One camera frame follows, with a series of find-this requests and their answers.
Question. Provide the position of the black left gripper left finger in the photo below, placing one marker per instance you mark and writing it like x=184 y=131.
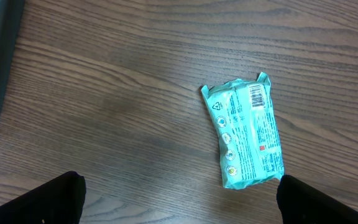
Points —
x=60 y=200

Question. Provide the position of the teal white wipes packet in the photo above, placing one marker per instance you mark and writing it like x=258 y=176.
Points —
x=249 y=143

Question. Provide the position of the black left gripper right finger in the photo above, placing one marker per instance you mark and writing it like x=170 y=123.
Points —
x=300 y=203

